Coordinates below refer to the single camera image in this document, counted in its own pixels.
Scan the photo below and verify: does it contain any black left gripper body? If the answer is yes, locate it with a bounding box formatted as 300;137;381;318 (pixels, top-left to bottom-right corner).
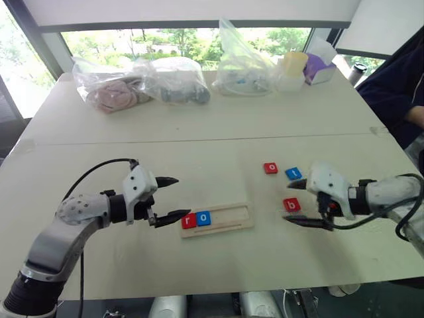
132;194;157;228

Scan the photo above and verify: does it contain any dark tumbler with lid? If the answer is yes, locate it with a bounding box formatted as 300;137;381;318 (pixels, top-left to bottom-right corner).
347;62;369;89

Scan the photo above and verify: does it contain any plastic bag with grey items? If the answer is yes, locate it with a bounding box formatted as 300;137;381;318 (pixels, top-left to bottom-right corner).
133;56;212;107

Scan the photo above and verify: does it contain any tall clear plastic bag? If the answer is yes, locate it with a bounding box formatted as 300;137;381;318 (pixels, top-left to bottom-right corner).
211;17;280;97

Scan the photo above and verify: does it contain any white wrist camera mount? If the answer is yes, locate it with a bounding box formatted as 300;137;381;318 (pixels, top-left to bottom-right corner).
121;164;158;227
305;162;357;221

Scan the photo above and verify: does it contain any metal bracket under table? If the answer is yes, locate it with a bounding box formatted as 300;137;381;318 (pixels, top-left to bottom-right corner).
282;288;319;318

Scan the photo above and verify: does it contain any red letter r block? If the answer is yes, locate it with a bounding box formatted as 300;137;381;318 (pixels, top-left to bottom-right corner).
181;213;199;231

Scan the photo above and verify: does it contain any plastic bag with pink cloth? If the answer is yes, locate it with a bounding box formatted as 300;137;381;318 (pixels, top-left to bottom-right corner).
72;55;150;115

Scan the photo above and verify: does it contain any person in dark navy top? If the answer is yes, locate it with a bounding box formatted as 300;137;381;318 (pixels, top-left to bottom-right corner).
355;32;424;150

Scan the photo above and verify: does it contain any purple and white box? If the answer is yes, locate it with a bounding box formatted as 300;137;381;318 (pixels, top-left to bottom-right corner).
302;35;338;87

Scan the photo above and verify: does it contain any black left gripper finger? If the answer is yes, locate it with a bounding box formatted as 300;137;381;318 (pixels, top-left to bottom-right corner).
156;177;180;190
154;209;192;229

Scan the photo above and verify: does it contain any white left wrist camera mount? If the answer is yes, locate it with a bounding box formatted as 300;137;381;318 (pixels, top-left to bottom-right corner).
121;164;158;227

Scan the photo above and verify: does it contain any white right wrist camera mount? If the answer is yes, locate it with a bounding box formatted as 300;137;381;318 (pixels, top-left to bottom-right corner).
305;162;357;221

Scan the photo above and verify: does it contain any white rounded object under table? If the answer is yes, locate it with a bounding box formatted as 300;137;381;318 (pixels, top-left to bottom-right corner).
327;283;361;297

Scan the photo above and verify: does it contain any blue letter o block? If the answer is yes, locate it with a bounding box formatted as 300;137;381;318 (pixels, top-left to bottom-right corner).
195;210;213;228

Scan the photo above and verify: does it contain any narrow white roller blind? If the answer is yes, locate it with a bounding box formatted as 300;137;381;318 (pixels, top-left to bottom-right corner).
335;0;424;60

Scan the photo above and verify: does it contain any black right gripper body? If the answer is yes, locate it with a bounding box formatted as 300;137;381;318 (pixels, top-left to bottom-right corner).
316;192;339;230

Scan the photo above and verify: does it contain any yellow plastic cup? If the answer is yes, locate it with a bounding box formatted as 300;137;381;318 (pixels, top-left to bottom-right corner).
281;50;309;79

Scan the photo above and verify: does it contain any silver rounded shape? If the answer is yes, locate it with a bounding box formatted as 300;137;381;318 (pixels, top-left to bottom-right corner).
148;294;188;318
238;290;276;318

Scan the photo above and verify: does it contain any red letter b block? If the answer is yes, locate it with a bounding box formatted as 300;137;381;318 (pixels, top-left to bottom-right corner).
282;197;302;213

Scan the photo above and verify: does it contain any wooden letter tray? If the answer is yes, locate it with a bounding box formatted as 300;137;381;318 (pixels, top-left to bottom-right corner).
179;202;256;239

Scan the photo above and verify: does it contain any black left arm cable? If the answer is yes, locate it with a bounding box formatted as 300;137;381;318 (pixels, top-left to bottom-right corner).
60;158;140;318

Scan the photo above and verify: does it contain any wide white roller blind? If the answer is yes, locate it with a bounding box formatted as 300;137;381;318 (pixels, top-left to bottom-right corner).
19;0;362;33

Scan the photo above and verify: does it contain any blue letter t block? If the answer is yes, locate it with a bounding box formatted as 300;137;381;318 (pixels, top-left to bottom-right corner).
285;167;303;182

